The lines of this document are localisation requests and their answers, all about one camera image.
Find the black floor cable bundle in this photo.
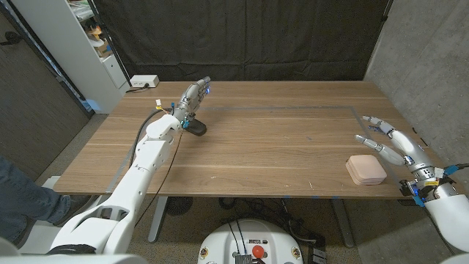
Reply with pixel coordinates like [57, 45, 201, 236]
[218, 197, 318, 245]

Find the white shelf cabinet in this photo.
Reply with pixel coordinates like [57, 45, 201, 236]
[10, 0, 131, 114]

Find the pink square jewelry box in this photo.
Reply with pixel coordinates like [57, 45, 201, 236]
[345, 154, 388, 186]

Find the black backdrop stand pole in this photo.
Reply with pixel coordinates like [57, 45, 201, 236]
[86, 0, 133, 88]

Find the black backdrop curtain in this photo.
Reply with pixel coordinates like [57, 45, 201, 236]
[93, 0, 395, 82]

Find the black glasses case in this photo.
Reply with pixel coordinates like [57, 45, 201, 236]
[186, 119, 208, 137]

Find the black round floor fan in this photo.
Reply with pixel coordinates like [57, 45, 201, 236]
[164, 197, 194, 216]

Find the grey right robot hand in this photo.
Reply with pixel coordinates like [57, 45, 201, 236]
[353, 115, 446, 188]

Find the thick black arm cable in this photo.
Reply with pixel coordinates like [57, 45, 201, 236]
[130, 108, 173, 169]
[432, 162, 469, 195]

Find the white power outlet box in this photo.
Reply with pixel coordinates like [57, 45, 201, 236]
[130, 74, 160, 89]

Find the white floor board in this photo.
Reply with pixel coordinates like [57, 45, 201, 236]
[16, 175, 120, 254]

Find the small cardboard box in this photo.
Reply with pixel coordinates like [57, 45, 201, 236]
[95, 39, 114, 58]

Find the yellow toy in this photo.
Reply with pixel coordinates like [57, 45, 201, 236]
[86, 24, 103, 41]

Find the person leg in jeans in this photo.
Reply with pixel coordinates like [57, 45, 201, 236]
[0, 153, 71, 245]

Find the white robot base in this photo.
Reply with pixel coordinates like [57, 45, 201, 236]
[197, 219, 304, 264]

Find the grey table leg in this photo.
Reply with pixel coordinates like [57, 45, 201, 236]
[330, 198, 355, 249]
[147, 197, 169, 243]

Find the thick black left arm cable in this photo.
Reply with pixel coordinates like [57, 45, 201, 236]
[130, 108, 173, 169]

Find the black floor power strip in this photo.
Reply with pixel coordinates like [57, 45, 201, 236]
[306, 234, 328, 264]

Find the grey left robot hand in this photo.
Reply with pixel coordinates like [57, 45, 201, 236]
[171, 76, 212, 124]

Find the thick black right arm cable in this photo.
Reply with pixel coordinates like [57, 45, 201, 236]
[432, 162, 469, 195]

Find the dark shoe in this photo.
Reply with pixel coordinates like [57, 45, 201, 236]
[47, 194, 95, 225]

